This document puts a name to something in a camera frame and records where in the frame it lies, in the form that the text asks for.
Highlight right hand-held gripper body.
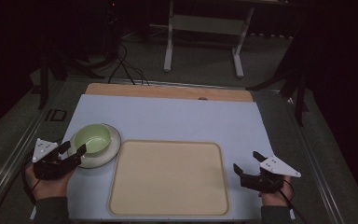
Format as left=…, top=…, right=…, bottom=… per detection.
left=240, top=155, right=302, bottom=194

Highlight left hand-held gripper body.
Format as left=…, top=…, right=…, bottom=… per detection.
left=31, top=137, right=82, bottom=181

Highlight green bowl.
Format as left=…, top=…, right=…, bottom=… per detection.
left=73, top=123, right=113, bottom=158

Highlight cream plate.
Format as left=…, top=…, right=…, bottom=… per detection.
left=67, top=123, right=122, bottom=169

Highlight person's right hand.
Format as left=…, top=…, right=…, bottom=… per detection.
left=258, top=175, right=294, bottom=207

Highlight person's left hand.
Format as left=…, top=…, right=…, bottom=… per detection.
left=24, top=161, right=76, bottom=203

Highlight beige tray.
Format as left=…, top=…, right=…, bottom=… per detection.
left=107, top=139, right=230, bottom=217

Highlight white table mat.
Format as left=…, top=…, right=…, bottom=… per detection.
left=29, top=93, right=296, bottom=222

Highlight black tripod stand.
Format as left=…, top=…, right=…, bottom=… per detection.
left=31, top=31, right=106, bottom=110

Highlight white metal stand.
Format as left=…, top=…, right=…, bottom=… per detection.
left=163, top=0, right=290, bottom=79

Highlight black cable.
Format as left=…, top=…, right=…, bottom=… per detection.
left=267, top=176, right=309, bottom=224
left=21, top=150, right=43, bottom=204

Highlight black floor cables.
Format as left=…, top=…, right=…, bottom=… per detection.
left=106, top=40, right=151, bottom=87

